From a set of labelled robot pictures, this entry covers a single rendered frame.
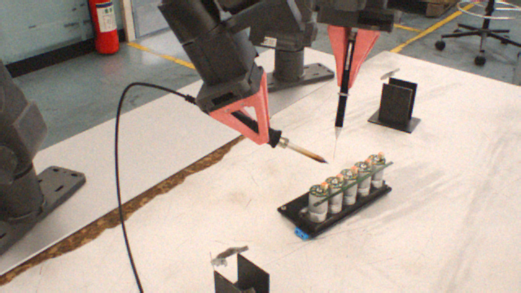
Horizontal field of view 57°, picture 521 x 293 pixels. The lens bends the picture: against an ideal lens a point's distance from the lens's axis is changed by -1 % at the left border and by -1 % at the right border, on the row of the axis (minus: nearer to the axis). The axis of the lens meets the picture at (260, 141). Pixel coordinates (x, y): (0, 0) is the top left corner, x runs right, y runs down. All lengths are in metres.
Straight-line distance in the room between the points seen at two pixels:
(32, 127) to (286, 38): 0.33
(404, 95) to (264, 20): 0.41
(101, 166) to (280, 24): 0.41
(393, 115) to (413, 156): 0.11
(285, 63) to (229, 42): 0.49
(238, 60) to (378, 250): 0.30
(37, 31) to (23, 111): 2.61
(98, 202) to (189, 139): 0.20
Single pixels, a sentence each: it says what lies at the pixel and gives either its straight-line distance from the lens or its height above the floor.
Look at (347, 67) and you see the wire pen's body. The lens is 0.62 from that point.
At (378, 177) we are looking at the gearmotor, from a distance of 0.70.
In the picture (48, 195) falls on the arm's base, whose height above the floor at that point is 0.76.
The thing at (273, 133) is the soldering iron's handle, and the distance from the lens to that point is 0.60.
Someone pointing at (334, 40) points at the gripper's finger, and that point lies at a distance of 0.60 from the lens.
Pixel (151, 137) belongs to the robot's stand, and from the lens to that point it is 0.87.
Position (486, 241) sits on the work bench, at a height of 0.75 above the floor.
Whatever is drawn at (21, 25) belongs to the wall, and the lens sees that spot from 3.21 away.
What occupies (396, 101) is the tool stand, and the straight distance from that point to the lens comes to 0.89.
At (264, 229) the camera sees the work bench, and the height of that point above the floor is 0.75.
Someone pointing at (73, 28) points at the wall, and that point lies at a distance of 3.38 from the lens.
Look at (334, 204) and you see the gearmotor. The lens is 0.65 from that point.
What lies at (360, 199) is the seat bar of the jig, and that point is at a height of 0.77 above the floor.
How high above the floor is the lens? 1.19
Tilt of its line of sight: 32 degrees down
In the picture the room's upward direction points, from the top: straight up
